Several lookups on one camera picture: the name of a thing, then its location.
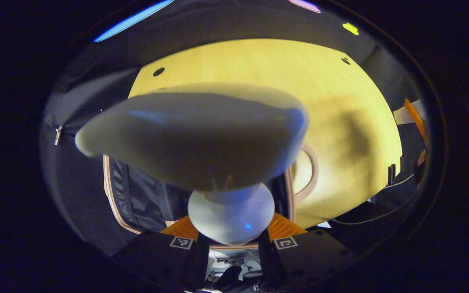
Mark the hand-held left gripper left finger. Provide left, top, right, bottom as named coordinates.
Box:
left=112, top=216, right=211, bottom=293

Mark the black backdrop cloth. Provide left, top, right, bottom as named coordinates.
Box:
left=39, top=0, right=430, bottom=257

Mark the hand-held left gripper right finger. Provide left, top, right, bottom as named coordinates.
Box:
left=257, top=212, right=358, bottom=293

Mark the white squeeze tube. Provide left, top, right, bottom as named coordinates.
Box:
left=75, top=83, right=309, bottom=247

